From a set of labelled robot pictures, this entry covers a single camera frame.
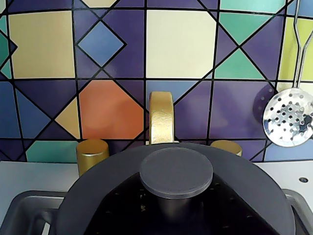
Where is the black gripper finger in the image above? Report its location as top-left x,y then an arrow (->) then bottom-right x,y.
94,171 -> 159,235
195,176 -> 286,235

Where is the gray pot lid with knob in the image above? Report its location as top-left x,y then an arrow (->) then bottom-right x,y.
55,143 -> 298,235

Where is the gold faucet knob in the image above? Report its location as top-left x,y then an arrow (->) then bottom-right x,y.
75,139 -> 110,177
210,140 -> 243,157

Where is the gray sink basin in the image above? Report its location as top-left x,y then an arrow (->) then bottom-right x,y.
9,188 -> 313,235

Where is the gold faucet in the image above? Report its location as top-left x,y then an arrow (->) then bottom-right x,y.
148,91 -> 176,145

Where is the steel skimmer spoon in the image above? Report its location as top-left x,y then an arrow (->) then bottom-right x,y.
262,0 -> 313,148

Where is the blue toy kitchen unit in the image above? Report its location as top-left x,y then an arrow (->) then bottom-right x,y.
0,0 -> 313,235

